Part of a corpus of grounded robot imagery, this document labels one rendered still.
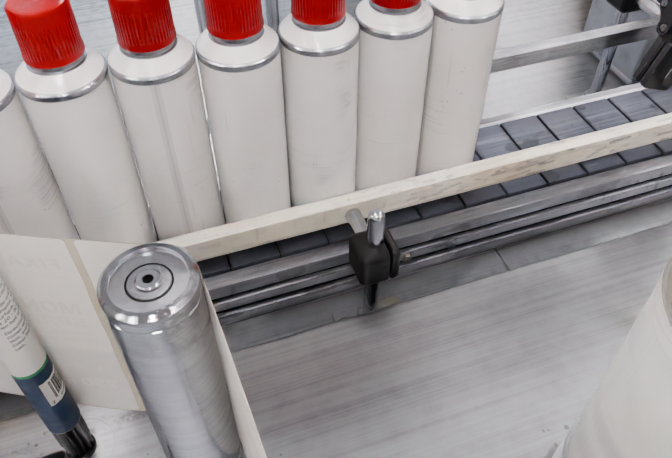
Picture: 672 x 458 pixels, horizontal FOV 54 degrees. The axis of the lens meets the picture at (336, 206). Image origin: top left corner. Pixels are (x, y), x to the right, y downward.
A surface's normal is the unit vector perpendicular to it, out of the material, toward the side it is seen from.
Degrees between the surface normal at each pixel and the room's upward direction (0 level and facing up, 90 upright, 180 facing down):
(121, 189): 90
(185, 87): 90
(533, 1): 0
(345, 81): 90
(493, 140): 0
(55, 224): 90
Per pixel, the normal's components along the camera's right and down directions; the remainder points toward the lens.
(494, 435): 0.00, -0.70
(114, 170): 0.74, 0.48
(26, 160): 0.90, 0.31
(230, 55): -0.08, -0.04
